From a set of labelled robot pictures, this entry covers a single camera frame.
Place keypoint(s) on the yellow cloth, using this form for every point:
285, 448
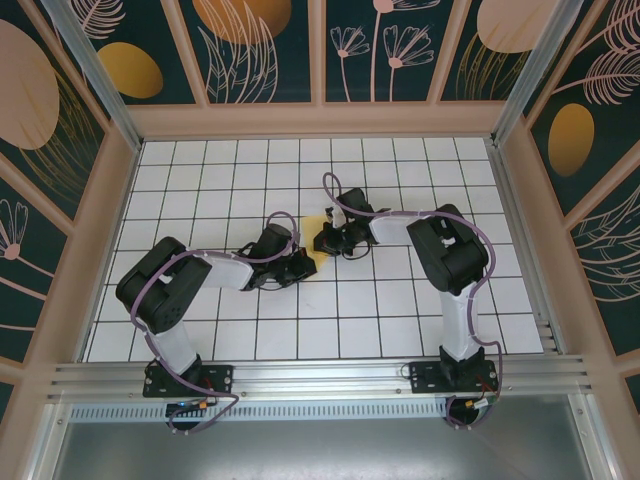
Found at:
310, 230

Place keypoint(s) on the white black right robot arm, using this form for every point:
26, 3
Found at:
457, 325

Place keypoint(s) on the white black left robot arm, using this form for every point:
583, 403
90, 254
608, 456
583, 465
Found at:
172, 347

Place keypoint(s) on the grey metal sheet panel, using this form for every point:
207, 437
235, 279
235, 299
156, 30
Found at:
320, 450

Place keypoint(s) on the long aluminium mounting rail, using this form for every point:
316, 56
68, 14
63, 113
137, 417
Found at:
320, 375

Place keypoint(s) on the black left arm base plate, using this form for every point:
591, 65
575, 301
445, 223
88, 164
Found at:
220, 375

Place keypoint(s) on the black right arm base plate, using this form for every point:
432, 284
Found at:
425, 375

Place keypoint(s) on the aluminium side rail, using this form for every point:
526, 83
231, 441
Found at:
522, 240

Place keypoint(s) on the aluminium corner post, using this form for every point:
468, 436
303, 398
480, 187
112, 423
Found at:
531, 75
100, 82

